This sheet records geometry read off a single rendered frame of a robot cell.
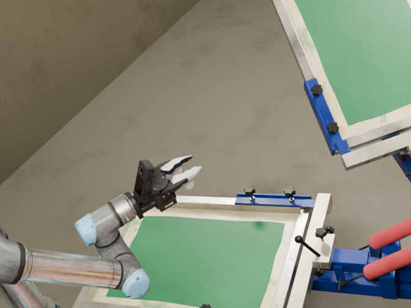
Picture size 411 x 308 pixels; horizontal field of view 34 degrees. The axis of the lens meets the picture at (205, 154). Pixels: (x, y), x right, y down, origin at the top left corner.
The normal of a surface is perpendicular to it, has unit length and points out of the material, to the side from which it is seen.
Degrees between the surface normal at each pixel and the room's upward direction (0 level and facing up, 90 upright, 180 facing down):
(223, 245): 0
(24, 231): 0
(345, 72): 32
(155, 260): 0
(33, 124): 90
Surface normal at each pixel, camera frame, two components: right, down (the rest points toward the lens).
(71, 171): -0.27, -0.73
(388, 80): -0.13, -0.30
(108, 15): 0.77, 0.22
